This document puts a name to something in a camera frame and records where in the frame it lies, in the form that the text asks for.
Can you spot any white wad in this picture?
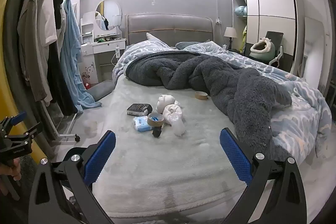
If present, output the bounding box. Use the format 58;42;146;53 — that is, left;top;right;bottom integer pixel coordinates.
162;104;184;125
156;94;180;113

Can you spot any blue tissue packet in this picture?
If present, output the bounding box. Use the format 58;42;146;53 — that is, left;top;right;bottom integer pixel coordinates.
132;115;155;133

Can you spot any cream plush pet bed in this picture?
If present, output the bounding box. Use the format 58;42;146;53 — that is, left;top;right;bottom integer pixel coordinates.
249;37;276;61

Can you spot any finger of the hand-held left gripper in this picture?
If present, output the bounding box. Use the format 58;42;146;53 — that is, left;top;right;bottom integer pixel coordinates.
4;122;44;141
0;112;27;136

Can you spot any dark grey fleece blanket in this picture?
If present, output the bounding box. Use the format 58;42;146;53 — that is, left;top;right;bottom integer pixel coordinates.
127;50;293;159

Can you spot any black hanging garment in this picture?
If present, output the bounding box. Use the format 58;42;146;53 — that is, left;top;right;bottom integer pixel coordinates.
47;42;78;116

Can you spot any white clothes rack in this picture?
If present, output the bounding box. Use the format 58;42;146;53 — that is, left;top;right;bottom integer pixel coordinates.
26;0;81;143

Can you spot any white dressing table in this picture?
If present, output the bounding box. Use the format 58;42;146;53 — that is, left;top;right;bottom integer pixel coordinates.
80;11;127;83

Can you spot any clear plastic bottle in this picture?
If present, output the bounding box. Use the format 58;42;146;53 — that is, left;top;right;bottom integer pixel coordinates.
169;112;186;138

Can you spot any light blue plush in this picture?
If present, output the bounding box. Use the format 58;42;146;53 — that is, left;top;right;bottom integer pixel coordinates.
235;5;248;17

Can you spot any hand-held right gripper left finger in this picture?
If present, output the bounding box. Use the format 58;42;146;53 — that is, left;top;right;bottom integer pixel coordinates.
28;130;117;224

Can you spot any pale green bed blanket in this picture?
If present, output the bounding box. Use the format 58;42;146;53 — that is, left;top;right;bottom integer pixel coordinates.
92;74;336;222

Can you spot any white wardrobe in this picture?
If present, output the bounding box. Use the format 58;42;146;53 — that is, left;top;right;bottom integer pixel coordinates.
231;0;305;75

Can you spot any blue patterned duvet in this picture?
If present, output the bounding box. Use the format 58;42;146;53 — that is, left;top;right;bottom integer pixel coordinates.
113;33;333;170

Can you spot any person's left hand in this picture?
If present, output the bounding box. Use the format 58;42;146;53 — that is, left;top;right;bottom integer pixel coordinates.
0;158;22;181

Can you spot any white bedside lamp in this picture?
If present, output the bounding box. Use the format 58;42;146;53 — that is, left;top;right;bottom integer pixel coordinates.
223;27;238;50

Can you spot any round wall mirror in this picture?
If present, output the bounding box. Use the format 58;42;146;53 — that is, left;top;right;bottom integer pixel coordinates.
95;0;123;31

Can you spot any black office chair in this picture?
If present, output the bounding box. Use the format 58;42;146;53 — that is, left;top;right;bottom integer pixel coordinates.
244;31;284;67

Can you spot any grey knit coat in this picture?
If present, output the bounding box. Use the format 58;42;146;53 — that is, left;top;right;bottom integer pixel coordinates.
17;0;53;107

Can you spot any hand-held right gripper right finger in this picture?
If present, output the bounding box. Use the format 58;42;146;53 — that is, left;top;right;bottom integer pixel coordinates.
219;128;308;224

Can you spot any white hanging shirt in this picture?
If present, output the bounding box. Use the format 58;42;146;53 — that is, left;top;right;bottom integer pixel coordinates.
39;0;59;46

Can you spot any grey padded headboard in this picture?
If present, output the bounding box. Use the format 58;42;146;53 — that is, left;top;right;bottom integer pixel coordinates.
125;14;215;47

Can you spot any light blue robe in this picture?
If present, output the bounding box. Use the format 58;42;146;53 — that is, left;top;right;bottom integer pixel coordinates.
60;0;103;113

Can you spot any dark blue pillow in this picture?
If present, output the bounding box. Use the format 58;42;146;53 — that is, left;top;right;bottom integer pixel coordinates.
175;41;203;50

